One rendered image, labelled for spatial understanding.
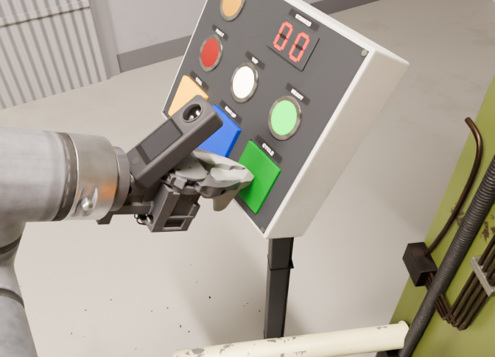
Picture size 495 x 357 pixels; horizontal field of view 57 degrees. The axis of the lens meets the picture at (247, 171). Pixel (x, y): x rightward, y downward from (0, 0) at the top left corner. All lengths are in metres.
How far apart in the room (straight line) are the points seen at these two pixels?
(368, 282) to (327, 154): 1.23
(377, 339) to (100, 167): 0.64
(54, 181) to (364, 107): 0.36
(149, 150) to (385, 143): 1.93
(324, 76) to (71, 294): 1.42
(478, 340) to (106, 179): 0.55
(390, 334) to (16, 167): 0.72
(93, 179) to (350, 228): 1.55
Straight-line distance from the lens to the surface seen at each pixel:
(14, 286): 0.50
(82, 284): 1.83
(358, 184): 2.11
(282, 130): 0.60
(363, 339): 0.93
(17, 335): 0.46
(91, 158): 0.47
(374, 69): 0.56
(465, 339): 0.79
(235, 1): 0.72
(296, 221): 0.64
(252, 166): 0.63
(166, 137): 0.51
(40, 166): 0.45
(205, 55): 0.75
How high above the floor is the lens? 1.45
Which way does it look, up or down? 43 degrees down
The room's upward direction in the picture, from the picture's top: straight up
